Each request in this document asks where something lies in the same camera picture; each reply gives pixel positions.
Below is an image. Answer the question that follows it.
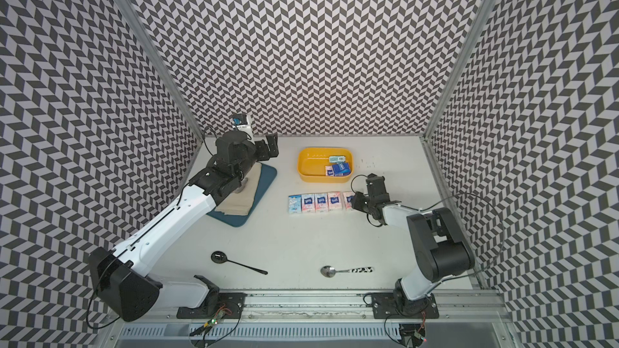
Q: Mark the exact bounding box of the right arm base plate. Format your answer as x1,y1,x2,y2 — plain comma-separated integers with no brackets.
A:
369,293,439,320

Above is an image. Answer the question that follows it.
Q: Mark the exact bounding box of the aluminium front rail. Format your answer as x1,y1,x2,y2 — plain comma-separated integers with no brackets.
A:
103,289,514,325

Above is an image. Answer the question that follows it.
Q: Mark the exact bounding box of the light blue cartoon tissue pack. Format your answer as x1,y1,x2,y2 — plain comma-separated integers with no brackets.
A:
288,195,302,214

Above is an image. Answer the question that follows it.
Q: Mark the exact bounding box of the teal plastic tray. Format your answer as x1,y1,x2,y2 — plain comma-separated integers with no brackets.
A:
208,165,277,227

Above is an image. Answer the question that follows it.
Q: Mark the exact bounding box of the black plastic spoon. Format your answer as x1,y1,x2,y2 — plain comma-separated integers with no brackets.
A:
211,251,268,276

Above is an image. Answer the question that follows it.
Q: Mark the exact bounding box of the mint green tissue pack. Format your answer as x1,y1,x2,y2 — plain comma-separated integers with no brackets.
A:
328,156,347,164

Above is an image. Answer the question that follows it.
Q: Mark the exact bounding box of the metal spoon patterned handle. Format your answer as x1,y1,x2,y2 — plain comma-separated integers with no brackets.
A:
320,266,375,278

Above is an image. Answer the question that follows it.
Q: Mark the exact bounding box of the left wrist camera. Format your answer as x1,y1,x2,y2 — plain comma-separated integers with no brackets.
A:
231,113,254,142

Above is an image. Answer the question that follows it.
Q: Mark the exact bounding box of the dark blue Tempo tissue pack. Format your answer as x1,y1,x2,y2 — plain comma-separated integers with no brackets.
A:
331,162,351,177

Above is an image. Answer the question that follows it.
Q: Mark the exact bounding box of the yellow plastic storage box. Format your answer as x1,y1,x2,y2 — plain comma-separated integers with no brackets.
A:
297,147,355,183

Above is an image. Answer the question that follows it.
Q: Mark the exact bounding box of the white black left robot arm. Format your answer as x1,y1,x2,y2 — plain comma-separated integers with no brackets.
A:
87,130,279,322

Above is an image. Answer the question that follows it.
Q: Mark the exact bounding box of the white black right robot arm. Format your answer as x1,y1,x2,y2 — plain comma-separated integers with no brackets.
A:
351,173,475,301

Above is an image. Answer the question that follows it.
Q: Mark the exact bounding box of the beige linen cloth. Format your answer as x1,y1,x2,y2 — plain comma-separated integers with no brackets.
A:
215,163,262,216

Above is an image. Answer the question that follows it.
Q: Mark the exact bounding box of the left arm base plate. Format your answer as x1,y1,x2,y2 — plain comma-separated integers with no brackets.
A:
177,292,247,320

